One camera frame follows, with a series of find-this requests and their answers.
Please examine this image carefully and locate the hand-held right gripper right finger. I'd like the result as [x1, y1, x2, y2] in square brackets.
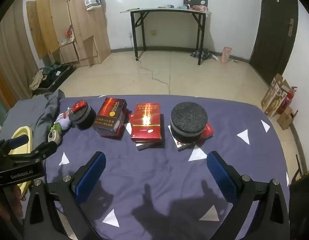
[206, 151, 291, 240]

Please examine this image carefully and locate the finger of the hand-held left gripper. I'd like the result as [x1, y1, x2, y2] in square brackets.
[0, 134, 29, 155]
[9, 141, 57, 162]

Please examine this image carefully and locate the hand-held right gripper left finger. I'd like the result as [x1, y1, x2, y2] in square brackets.
[23, 151, 106, 240]

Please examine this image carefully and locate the cream plastic basin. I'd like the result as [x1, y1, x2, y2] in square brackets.
[8, 126, 33, 200]

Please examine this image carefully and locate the dark red cigarette box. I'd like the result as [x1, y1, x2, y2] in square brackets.
[99, 116, 128, 140]
[93, 97, 128, 133]

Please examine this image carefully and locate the small black foam disc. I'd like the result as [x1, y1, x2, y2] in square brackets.
[69, 102, 96, 130]

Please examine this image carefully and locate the small red cigarette box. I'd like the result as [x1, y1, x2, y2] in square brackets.
[69, 100, 87, 113]

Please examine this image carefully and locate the large black foam disc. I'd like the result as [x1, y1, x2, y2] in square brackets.
[171, 102, 208, 144]

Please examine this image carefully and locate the glossy red cigarette box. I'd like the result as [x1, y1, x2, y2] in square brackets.
[129, 113, 163, 141]

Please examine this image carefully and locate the red gold-print cigarette box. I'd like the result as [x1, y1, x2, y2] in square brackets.
[135, 102, 161, 117]

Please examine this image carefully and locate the person's left hand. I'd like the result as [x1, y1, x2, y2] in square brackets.
[9, 186, 24, 217]

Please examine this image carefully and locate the grey garment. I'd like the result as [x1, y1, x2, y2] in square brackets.
[0, 89, 66, 140]

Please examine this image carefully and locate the beige cloth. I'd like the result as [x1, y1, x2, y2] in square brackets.
[29, 70, 46, 90]

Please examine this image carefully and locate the open black suitcase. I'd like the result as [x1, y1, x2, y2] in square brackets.
[29, 64, 75, 97]

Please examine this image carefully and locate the dark bag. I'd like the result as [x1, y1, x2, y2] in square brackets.
[289, 169, 309, 240]

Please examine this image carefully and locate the beige curtain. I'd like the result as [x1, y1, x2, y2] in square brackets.
[0, 0, 32, 100]

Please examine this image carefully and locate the brown cardboard box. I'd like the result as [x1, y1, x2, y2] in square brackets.
[276, 106, 298, 130]

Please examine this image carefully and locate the printed cardboard carton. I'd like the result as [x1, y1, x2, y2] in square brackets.
[261, 74, 291, 119]

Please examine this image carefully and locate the red fire extinguisher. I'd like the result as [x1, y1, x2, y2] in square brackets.
[277, 86, 298, 117]

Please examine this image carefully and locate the colourful small clutter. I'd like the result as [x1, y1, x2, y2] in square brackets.
[60, 25, 76, 46]

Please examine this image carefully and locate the pink bag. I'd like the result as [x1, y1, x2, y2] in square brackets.
[220, 47, 233, 65]

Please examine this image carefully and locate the dark clothes pile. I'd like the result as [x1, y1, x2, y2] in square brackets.
[190, 48, 220, 61]

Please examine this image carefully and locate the wooden wardrobe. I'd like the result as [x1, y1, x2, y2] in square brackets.
[26, 0, 112, 68]

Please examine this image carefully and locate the white plastic bag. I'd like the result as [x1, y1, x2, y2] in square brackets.
[84, 0, 102, 11]

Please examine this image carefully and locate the dark door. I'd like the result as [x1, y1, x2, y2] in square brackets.
[249, 0, 298, 79]

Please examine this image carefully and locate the black folding table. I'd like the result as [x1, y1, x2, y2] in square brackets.
[120, 7, 212, 66]

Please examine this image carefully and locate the grey box with holes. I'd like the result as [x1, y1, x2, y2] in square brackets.
[183, 0, 208, 12]

